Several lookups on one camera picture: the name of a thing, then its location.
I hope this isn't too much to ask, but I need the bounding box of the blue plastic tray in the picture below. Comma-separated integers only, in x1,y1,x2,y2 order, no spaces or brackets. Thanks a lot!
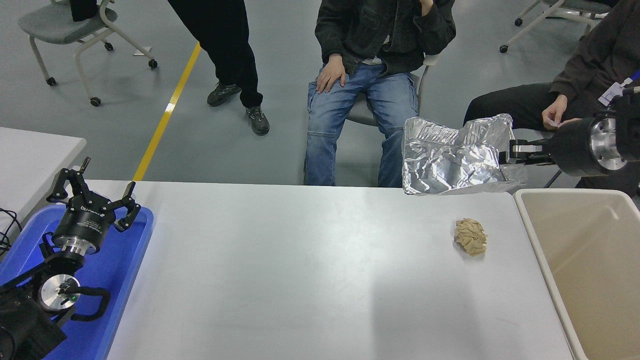
0,204,155,360

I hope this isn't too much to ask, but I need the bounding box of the white badge blue lanyard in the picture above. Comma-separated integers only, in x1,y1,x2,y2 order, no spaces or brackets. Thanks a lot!
598,70,640,107

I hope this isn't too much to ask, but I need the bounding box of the black garment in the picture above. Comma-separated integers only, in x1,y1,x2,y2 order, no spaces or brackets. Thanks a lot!
69,0,99,23

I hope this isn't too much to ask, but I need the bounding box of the silver foil tray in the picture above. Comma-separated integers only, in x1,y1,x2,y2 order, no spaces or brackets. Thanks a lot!
401,113,528,196

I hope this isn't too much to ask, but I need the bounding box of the tan paper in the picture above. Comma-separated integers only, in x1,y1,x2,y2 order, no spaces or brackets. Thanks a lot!
454,217,487,256

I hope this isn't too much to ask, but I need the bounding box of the large pale plastic bin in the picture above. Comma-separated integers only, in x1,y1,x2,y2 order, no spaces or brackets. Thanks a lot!
513,188,640,360

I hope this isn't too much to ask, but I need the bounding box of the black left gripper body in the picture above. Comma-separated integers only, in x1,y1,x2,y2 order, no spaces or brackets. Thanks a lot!
52,197,117,248

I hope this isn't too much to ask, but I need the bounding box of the white side table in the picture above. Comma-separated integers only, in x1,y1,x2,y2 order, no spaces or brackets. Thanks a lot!
0,127,87,236

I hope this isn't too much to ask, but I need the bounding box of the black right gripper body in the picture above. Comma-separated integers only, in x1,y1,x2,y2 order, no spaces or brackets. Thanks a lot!
550,117,597,177

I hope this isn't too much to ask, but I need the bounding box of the black cable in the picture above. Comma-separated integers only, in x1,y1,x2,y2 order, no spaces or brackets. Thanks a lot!
0,207,23,257

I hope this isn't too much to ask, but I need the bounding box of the person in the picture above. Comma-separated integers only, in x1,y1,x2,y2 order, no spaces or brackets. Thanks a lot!
304,0,457,188
167,0,271,136
462,0,640,192

